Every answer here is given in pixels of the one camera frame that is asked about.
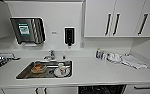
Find stainless steel dishwasher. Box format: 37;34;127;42
77;84;127;94

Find black soap dispenser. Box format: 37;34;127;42
63;26;76;48

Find small chrome sink sprayer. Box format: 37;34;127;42
61;54;67;61

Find small blue-label bottle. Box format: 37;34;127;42
95;48;102;61

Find chrome faucet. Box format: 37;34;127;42
42;49;56;62

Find white mug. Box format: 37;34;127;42
57;62;68;77

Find white plate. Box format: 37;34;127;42
53;68;72;78

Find orange bowl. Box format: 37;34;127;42
30;63;48;75

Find steel paper towel dispenser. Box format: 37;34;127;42
9;16;47;48

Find white double-door sink cabinet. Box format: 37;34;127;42
0;86;79;94

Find steel sink basin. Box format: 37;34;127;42
14;59;74;81

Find white folded towel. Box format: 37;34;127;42
120;54;149;70

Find white drawer stack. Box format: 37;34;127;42
125;83;150;94

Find white wall power outlet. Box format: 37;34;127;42
79;41;85;49

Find white wall cabinet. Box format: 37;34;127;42
83;0;150;39

